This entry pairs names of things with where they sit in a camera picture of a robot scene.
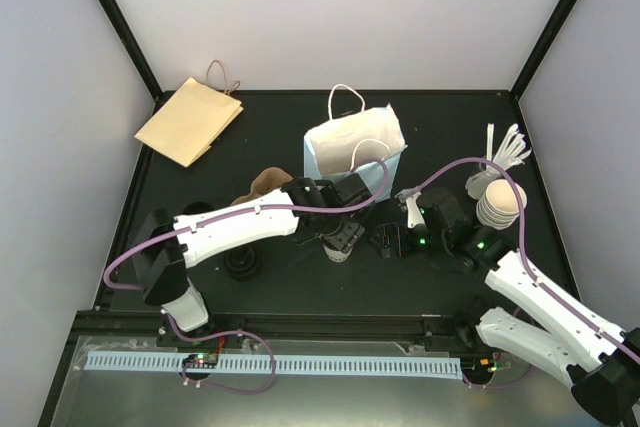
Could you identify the black frame post left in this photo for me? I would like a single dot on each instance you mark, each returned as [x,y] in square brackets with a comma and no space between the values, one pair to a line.
[119,23]

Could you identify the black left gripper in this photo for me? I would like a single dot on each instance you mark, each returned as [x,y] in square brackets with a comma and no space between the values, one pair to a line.
[345,240]

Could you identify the brown kraft paper bag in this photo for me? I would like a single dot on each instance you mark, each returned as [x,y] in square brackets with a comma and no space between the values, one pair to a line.
[185,127]

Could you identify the stack of white paper cups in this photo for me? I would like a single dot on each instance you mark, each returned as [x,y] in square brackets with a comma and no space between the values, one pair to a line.
[498,207]

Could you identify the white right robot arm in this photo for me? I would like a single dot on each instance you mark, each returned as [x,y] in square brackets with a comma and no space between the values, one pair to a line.
[596,359]

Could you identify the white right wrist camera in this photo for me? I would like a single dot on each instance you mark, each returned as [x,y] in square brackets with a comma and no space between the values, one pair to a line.
[407,201]

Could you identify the black paper coffee cup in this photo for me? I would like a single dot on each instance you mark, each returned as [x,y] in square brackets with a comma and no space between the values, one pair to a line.
[198,207]

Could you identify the black frame post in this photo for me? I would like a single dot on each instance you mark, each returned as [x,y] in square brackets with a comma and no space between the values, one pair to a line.
[119,23]
[552,28]

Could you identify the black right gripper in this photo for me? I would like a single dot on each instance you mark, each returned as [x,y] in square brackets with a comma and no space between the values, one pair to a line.
[386,231]

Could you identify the stack of black lids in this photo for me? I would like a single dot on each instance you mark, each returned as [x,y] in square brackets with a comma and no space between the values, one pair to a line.
[243,263]

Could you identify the clear cup of stirrers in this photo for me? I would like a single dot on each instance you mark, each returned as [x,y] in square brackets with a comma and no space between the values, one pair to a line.
[512,151]

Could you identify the black circuit board with leds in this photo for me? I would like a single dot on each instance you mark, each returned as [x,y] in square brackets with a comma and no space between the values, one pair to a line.
[200,360]

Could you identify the light blue paper bag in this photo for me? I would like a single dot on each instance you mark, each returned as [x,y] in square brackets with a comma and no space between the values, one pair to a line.
[368,142]

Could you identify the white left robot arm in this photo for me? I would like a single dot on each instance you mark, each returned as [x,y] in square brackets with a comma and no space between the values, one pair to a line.
[171,245]

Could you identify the white paper coffee cup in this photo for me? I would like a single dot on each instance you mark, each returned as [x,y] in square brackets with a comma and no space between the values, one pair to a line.
[335,255]

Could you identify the black frame post right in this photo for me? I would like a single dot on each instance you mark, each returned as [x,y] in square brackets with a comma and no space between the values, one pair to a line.
[552,28]

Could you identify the light blue cable duct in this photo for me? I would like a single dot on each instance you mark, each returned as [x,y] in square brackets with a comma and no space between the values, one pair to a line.
[167,362]

